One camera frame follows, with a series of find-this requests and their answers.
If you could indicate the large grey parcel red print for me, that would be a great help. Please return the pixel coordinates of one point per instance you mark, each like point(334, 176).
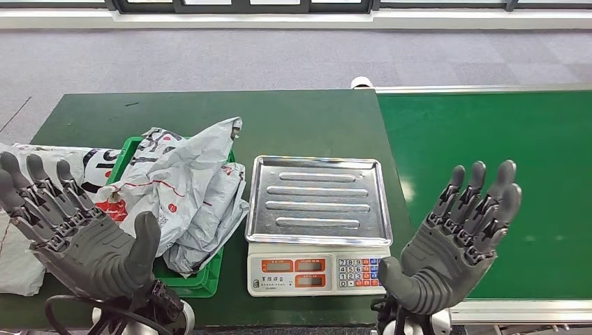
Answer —
point(18, 268)

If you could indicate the grey parcel thin red line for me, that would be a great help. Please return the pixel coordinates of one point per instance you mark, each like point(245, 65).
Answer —
point(222, 203)

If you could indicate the white window sill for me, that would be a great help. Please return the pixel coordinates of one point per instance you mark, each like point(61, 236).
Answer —
point(296, 19)

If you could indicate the green plastic crate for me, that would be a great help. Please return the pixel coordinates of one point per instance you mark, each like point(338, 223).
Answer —
point(194, 282)

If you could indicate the white scale with steel tray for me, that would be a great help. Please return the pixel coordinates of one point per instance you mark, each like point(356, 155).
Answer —
point(319, 208)

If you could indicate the grey parcel black red print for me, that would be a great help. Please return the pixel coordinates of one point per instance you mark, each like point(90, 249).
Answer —
point(180, 175)

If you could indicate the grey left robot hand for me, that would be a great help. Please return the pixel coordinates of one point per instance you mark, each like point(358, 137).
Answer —
point(92, 249)

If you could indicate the green conveyor belt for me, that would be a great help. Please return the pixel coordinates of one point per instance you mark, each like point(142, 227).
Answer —
point(485, 138)

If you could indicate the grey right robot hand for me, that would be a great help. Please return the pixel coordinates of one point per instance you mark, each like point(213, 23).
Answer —
point(444, 259)

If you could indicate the white conveyor roller cap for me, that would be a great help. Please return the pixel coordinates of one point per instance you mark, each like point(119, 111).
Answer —
point(361, 82)

